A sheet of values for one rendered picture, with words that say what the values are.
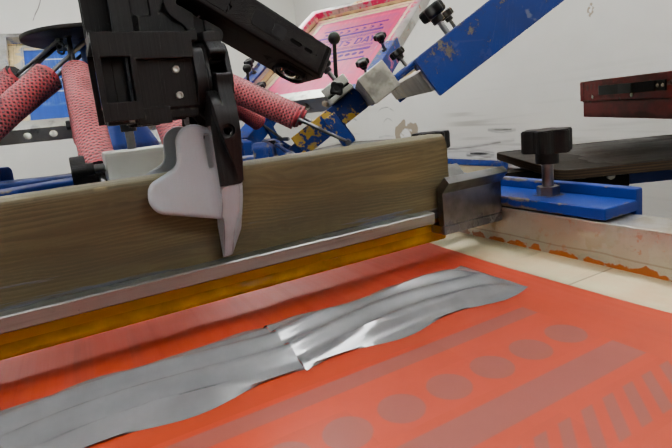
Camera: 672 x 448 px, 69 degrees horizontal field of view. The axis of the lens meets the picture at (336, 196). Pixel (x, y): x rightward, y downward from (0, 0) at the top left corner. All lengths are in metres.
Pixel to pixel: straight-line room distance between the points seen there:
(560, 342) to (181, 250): 0.24
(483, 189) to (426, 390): 0.25
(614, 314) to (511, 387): 0.11
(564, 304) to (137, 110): 0.30
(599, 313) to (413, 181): 0.18
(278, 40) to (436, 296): 0.21
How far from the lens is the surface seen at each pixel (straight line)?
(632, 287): 0.40
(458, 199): 0.45
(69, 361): 0.37
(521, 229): 0.48
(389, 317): 0.32
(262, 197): 0.36
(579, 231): 0.44
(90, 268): 0.35
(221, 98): 0.32
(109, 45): 0.32
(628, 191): 0.46
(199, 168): 0.33
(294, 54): 0.37
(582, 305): 0.36
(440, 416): 0.25
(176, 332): 0.37
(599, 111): 1.36
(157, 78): 0.33
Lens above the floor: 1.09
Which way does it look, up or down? 10 degrees down
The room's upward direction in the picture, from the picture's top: 6 degrees counter-clockwise
